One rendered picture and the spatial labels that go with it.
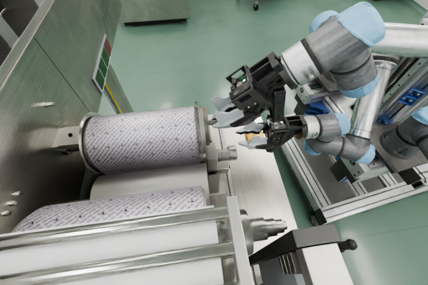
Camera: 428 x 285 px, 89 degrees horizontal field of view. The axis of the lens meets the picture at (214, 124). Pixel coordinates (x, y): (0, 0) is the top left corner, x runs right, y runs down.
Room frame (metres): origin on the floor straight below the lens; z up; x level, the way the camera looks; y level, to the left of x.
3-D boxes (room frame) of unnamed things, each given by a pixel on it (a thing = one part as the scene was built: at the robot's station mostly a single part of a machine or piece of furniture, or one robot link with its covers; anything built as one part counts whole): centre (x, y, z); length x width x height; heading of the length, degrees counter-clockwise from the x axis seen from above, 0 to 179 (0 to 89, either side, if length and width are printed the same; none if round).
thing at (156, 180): (0.17, 0.14, 1.17); 0.26 x 0.12 x 0.12; 98
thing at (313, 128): (0.40, -0.31, 1.11); 0.08 x 0.05 x 0.08; 8
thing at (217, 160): (0.27, -0.01, 1.05); 0.06 x 0.05 x 0.31; 98
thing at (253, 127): (0.41, -0.12, 1.11); 0.09 x 0.03 x 0.06; 89
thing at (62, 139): (0.26, 0.33, 1.28); 0.06 x 0.05 x 0.02; 98
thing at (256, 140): (0.35, -0.13, 1.11); 0.09 x 0.03 x 0.06; 107
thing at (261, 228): (0.06, -0.08, 1.33); 0.06 x 0.03 x 0.03; 98
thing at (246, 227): (0.06, -0.02, 1.33); 0.06 x 0.06 x 0.06; 8
